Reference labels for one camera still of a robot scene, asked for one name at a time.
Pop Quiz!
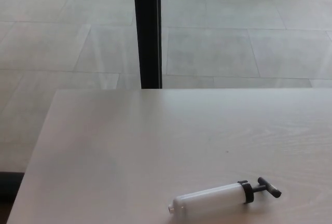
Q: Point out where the white air pump black handle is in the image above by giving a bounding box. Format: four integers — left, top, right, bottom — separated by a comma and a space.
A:
168, 177, 283, 214

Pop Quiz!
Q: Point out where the black vertical post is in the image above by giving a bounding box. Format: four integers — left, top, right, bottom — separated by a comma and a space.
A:
132, 0, 163, 90

